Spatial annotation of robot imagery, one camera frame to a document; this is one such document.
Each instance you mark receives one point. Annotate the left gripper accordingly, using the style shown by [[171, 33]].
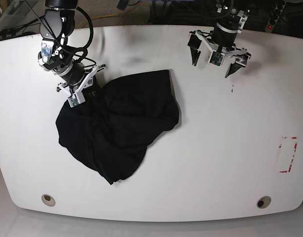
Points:
[[220, 39]]

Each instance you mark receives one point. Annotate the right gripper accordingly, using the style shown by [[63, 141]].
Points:
[[81, 81]]

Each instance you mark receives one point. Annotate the black T-shirt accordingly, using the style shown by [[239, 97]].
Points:
[[111, 131]]

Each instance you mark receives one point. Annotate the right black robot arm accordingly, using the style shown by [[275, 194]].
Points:
[[69, 63]]

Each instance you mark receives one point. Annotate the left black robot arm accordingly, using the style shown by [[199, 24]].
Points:
[[229, 17]]

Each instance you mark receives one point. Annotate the white power strip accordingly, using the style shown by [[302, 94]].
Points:
[[275, 15]]

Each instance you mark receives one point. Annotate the red tape rectangle marking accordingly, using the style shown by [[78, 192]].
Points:
[[286, 153]]

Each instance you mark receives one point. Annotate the left table grommet hole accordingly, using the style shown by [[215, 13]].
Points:
[[48, 200]]

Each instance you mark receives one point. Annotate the table grommet hole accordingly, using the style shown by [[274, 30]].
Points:
[[48, 200], [264, 202]]

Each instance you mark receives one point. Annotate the right table grommet hole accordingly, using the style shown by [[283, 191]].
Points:
[[264, 202]]

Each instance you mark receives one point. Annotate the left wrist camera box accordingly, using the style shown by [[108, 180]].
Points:
[[216, 58]]

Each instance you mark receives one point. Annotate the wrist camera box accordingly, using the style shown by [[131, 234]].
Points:
[[216, 58], [75, 100]]

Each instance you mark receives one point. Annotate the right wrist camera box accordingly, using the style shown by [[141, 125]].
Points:
[[75, 100]]

